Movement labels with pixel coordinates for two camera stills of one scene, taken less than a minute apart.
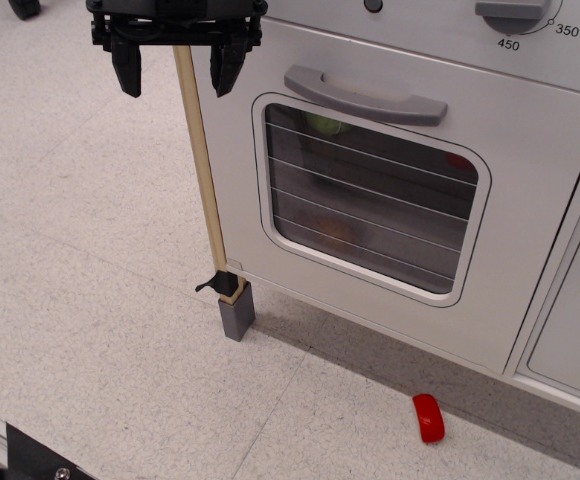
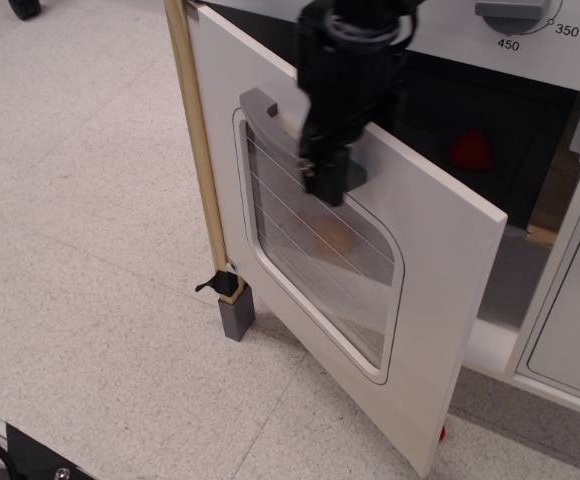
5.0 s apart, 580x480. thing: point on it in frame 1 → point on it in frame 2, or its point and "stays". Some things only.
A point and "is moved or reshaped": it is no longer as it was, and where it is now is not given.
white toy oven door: (411, 195) is moved or reshaped
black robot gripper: (230, 27) → (348, 65)
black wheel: (25, 9) stays
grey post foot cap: (237, 317) stays
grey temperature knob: (513, 17) stays
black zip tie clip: (224, 282) stays
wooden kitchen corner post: (227, 283) stays
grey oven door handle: (402, 108) → (258, 111)
